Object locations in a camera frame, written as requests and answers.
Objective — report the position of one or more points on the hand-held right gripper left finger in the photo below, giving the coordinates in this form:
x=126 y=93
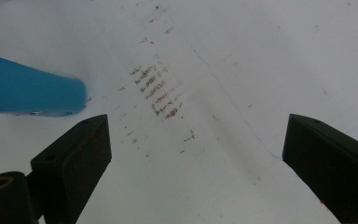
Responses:
x=71 y=168

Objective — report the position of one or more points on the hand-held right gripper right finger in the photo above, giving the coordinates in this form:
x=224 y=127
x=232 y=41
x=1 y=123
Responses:
x=332 y=168

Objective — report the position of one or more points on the blue bottle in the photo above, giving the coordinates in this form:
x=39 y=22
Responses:
x=28 y=87

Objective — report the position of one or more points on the white paper sheet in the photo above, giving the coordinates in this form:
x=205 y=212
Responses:
x=230 y=46

